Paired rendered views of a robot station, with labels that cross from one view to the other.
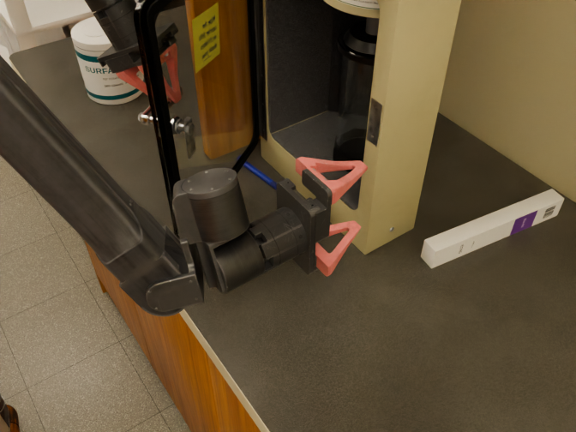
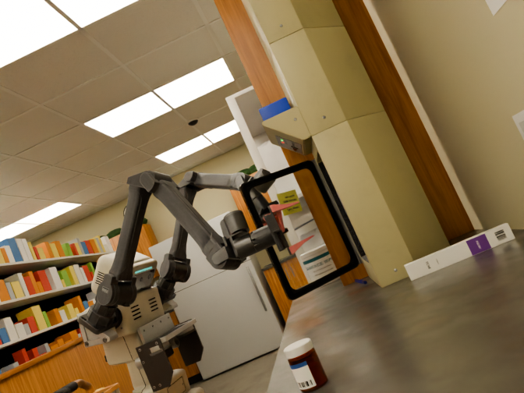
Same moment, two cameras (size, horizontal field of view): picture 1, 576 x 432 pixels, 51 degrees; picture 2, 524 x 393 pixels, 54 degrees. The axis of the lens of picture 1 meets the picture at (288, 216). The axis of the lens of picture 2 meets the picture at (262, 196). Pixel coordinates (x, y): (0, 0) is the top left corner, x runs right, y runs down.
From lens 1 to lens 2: 1.17 m
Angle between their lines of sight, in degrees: 61
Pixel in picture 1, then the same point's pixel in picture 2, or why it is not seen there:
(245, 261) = (242, 240)
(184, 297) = (222, 256)
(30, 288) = not seen: outside the picture
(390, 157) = (359, 219)
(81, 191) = (195, 226)
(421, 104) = (363, 189)
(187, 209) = (224, 225)
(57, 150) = (189, 214)
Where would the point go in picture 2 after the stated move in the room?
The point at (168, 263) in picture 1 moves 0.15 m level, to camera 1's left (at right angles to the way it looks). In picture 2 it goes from (217, 245) to (185, 261)
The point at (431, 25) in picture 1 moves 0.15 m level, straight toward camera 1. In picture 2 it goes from (343, 151) to (306, 164)
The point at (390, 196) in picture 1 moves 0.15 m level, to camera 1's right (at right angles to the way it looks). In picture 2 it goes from (377, 245) to (425, 227)
